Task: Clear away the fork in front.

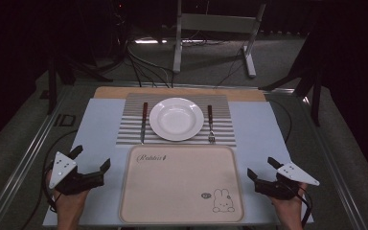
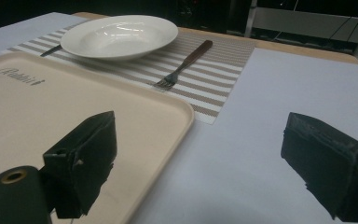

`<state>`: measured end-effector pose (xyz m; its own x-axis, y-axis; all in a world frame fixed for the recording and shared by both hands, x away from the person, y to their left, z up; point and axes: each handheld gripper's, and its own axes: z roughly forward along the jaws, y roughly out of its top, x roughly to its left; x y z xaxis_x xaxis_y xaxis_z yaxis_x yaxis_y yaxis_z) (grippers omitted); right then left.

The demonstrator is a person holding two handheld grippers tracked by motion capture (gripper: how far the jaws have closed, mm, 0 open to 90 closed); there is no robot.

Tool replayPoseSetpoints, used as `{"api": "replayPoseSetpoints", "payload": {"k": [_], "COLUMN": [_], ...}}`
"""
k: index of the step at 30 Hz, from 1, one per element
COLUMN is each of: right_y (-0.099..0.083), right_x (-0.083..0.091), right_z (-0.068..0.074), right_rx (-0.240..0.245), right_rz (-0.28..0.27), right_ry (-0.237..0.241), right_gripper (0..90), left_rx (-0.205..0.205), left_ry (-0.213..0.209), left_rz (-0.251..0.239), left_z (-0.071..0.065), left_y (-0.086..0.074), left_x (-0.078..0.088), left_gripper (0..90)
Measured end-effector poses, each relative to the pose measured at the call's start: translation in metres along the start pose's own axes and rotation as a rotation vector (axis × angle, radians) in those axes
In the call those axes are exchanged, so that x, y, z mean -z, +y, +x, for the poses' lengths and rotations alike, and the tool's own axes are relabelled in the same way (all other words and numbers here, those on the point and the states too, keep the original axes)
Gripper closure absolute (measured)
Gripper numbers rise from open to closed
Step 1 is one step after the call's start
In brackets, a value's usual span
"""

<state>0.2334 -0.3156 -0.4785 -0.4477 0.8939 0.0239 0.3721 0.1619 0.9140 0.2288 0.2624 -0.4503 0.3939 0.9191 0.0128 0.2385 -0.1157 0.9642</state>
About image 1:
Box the wooden board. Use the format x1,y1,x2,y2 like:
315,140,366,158
94,86,266,103

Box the striped grey placemat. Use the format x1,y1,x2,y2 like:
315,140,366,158
115,93,238,148

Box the knife with brown handle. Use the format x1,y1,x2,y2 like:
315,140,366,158
139,102,150,145

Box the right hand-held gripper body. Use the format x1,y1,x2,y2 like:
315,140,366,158
254,161,320,201

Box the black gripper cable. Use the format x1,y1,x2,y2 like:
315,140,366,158
20,128,80,230
284,181,314,228

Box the beige tray with rabbit print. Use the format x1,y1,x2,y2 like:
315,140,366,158
118,144,245,224

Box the person's left hand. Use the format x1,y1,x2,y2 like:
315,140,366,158
46,171,90,214

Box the black floor cable bundle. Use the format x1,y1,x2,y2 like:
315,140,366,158
126,44,175,89

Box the fork with brown handle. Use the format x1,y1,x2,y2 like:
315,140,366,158
207,104,217,144

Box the black tripod stand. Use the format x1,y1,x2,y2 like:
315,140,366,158
258,32,324,127
46,54,113,116

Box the thin black floor cable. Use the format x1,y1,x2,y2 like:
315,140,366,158
215,47,247,89

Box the person's right hand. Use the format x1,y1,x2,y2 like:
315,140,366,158
269,182,309,215

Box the aluminium frame rail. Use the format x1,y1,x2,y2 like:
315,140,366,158
295,92,368,230
73,80,296,94
0,85,75,230

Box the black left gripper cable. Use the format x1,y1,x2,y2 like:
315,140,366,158
20,128,80,230

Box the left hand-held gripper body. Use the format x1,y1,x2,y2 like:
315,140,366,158
48,151,105,196

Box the grey metal stand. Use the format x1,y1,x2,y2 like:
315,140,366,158
172,0,267,80

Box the white plate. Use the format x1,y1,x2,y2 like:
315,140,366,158
149,97,205,142

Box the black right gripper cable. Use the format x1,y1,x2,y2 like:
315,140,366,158
284,181,314,228

